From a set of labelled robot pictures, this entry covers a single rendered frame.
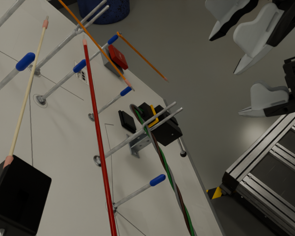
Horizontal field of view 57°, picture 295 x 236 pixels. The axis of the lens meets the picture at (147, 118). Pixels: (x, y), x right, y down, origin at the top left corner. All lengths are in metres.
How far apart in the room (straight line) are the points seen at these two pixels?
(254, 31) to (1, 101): 0.30
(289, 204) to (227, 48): 1.59
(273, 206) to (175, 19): 2.10
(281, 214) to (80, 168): 1.26
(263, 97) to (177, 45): 2.17
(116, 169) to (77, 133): 0.08
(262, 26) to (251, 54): 0.03
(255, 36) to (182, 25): 2.58
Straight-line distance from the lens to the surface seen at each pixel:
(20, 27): 0.49
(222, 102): 2.16
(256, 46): 0.37
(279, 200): 1.57
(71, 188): 0.33
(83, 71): 0.54
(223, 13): 0.44
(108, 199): 0.22
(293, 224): 1.52
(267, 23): 0.37
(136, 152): 0.49
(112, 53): 0.66
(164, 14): 3.11
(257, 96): 0.52
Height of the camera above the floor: 1.52
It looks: 50 degrees down
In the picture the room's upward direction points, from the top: straight up
